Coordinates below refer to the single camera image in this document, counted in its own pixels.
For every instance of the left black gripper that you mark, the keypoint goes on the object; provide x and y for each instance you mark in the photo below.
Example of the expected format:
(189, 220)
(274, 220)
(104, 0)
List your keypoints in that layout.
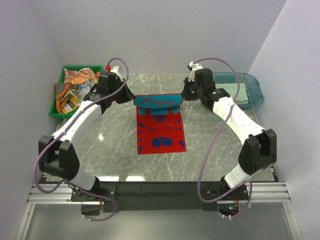
(127, 96)

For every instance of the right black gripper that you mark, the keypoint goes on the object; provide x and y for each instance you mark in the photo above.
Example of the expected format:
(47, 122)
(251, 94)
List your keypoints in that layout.
(186, 93)

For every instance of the green panda towel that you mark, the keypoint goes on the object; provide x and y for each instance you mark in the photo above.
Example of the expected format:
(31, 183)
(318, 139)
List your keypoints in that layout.
(231, 89)

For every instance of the red blue patterned cloth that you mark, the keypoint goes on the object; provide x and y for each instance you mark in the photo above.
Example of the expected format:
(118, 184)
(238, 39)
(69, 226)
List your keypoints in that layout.
(160, 128)

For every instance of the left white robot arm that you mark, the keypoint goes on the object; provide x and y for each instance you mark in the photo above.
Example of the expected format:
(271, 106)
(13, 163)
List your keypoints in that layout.
(57, 155)

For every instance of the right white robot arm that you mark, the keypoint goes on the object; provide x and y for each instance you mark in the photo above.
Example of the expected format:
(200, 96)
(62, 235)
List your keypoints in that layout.
(259, 146)

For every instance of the orange yellow cloth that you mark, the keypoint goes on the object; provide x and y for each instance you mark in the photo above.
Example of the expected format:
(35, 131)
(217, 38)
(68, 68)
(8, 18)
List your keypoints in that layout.
(67, 97)

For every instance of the blue translucent plastic tub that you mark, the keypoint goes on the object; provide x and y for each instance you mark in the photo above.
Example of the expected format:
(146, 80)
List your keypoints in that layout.
(254, 93)

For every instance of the green plastic bin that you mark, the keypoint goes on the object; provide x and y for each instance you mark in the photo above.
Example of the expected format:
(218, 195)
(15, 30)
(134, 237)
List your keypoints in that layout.
(53, 112)

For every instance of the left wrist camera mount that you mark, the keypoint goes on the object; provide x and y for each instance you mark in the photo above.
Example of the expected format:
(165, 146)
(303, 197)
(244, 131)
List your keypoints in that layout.
(114, 69)

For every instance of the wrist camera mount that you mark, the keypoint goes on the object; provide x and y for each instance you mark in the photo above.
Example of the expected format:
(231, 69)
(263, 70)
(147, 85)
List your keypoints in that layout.
(114, 69)
(193, 67)

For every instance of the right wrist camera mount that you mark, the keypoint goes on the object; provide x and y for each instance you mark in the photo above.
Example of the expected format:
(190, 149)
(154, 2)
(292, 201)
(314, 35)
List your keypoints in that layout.
(193, 67)

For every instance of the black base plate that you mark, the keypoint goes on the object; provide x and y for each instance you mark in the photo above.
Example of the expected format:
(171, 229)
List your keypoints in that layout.
(159, 196)

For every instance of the aluminium mounting rail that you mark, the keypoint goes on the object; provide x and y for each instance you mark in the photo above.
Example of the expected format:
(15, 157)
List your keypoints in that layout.
(108, 151)

